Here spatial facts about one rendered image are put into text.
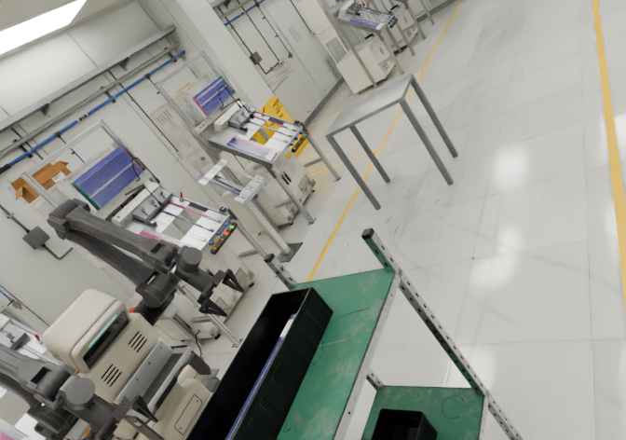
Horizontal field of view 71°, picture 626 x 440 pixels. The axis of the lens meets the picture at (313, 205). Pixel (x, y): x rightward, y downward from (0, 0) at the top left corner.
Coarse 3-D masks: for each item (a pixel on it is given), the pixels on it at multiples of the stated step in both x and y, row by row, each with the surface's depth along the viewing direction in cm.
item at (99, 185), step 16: (112, 160) 346; (128, 160) 356; (80, 176) 328; (96, 176) 334; (112, 176) 343; (128, 176) 352; (80, 192) 327; (96, 192) 331; (112, 192) 340; (96, 208) 332
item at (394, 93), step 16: (400, 80) 342; (368, 96) 362; (384, 96) 333; (400, 96) 309; (352, 112) 352; (368, 112) 325; (432, 112) 349; (336, 128) 343; (352, 128) 382; (416, 128) 317; (336, 144) 350; (448, 144) 361; (384, 176) 401; (448, 176) 332; (368, 192) 366
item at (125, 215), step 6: (150, 186) 368; (156, 186) 368; (144, 192) 363; (138, 198) 358; (144, 198) 358; (132, 204) 352; (138, 204) 352; (126, 210) 347; (132, 210) 348; (114, 216) 341; (120, 216) 342; (126, 216) 343; (114, 222) 341; (120, 222) 339; (126, 222) 345
